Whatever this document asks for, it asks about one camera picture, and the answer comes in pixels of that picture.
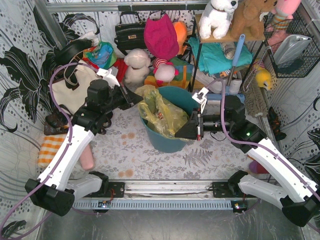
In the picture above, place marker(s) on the pink head plush doll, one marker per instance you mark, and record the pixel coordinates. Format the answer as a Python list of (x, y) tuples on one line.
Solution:
[(164, 71)]

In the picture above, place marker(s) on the white storage box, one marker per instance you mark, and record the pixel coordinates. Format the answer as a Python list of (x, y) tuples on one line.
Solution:
[(216, 87)]

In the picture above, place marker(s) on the yellow plush toy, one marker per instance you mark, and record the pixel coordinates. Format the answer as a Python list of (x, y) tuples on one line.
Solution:
[(262, 75)]

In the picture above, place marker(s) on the pink plush toy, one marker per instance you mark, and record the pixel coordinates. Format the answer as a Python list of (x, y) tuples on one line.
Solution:
[(283, 14)]

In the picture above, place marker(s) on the cream plush lamb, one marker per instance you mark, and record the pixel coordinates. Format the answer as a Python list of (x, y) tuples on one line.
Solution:
[(138, 63)]

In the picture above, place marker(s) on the red clothing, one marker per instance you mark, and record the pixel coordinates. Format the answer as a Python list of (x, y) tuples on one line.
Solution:
[(118, 69)]

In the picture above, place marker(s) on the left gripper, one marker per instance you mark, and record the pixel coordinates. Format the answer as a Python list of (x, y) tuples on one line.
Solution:
[(125, 94)]

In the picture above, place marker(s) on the white plush dog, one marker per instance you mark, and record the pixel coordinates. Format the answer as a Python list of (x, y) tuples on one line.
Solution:
[(216, 18)]

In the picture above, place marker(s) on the black round hat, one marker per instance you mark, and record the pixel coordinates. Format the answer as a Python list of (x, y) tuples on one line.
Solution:
[(72, 52)]

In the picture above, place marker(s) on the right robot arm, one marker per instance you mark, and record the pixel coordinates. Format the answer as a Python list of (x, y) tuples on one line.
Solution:
[(297, 196)]

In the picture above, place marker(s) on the yellow trash bag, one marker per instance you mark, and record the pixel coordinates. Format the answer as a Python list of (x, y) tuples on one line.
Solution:
[(154, 102)]

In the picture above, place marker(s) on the rainbow folded cloth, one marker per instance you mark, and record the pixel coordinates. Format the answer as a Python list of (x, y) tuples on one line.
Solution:
[(181, 80)]

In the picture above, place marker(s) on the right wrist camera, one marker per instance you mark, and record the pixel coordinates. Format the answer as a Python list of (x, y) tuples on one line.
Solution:
[(200, 98)]

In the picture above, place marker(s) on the magenta cloth bag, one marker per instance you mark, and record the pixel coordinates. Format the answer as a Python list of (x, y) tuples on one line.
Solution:
[(160, 38)]

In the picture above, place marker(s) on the brown teddy bear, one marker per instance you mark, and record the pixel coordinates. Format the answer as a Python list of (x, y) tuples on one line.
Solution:
[(249, 14)]

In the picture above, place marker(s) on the blue floor mop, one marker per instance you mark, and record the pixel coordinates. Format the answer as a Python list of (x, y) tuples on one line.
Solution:
[(237, 53)]

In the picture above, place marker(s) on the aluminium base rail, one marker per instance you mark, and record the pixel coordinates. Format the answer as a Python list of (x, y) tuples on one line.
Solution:
[(165, 195)]

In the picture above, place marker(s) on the silver foil pouch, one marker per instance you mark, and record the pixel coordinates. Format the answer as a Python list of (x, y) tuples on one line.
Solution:
[(291, 48)]

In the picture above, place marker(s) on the orange plush toy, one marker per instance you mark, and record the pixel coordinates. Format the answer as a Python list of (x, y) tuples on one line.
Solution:
[(181, 34)]

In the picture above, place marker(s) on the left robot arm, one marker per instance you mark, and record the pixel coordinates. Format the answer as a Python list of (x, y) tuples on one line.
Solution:
[(53, 191)]

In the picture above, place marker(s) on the brown patterned bag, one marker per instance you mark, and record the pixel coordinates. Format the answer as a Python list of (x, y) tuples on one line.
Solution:
[(57, 124)]

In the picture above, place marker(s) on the black orange cloth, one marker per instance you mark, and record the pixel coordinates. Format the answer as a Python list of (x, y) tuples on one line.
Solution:
[(275, 124)]

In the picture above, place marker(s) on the colorful printed cloth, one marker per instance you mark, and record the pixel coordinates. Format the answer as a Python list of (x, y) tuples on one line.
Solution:
[(101, 56)]

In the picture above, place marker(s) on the pink sponge roll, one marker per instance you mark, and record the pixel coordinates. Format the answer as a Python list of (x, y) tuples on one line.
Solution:
[(87, 159)]

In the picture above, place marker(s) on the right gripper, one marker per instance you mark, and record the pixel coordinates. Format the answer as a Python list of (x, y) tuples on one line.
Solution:
[(197, 124)]

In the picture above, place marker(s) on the black wire basket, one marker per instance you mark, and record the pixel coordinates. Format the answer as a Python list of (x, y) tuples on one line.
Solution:
[(308, 59)]

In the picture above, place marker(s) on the orange checkered towel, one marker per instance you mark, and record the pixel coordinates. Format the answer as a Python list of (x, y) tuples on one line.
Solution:
[(49, 148)]

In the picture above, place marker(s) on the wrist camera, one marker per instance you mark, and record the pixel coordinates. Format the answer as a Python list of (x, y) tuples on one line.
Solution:
[(200, 98), (108, 76)]

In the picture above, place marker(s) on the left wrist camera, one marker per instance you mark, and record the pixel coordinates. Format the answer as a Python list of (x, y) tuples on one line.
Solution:
[(108, 76)]

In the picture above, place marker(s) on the teal folded cloth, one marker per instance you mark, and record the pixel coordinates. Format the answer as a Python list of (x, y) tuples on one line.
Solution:
[(212, 59)]

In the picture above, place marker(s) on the black leather handbag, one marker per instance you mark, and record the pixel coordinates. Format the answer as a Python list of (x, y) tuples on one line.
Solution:
[(130, 36)]

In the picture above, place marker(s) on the crumpled paper trash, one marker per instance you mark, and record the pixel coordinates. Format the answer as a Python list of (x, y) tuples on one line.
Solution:
[(160, 116)]

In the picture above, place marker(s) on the teal trash bin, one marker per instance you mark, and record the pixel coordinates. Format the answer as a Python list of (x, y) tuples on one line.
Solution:
[(181, 98)]

